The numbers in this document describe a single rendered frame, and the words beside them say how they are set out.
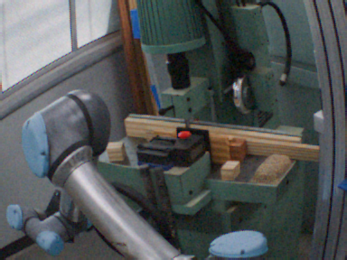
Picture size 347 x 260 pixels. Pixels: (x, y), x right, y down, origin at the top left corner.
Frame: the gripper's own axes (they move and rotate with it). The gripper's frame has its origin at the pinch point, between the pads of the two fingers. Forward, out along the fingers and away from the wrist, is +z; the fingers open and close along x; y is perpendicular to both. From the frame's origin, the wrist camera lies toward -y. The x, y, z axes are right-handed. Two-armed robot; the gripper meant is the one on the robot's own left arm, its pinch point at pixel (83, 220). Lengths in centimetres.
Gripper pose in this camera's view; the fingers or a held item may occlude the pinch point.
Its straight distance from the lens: 180.0
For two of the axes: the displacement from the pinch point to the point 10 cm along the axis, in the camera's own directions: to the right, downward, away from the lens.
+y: -1.5, 9.9, -0.4
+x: 8.3, 1.0, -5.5
